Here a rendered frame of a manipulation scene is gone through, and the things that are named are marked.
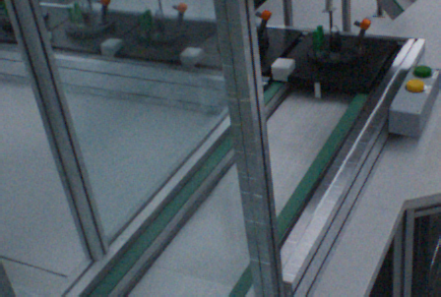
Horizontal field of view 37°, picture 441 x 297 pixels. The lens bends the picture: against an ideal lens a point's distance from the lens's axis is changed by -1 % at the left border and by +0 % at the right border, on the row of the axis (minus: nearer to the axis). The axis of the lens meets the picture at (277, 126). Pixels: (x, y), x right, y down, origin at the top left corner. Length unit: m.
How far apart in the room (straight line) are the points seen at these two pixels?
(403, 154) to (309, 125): 0.21
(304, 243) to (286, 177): 0.25
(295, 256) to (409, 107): 0.50
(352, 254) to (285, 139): 0.33
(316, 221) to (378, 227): 0.18
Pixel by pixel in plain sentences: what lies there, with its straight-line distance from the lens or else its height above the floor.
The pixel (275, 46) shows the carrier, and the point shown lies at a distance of 1.69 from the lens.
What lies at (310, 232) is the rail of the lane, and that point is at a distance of 1.10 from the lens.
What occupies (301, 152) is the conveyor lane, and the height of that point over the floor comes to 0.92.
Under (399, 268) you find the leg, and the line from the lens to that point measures 1.47.
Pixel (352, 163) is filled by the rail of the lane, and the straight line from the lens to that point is 1.25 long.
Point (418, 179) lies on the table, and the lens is 1.38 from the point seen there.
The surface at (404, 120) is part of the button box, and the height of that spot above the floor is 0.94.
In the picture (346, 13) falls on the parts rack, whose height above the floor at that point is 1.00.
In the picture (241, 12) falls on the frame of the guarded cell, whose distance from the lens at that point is 0.64.
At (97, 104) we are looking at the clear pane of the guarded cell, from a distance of 0.49.
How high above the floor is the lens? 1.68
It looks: 32 degrees down
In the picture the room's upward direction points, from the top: 5 degrees counter-clockwise
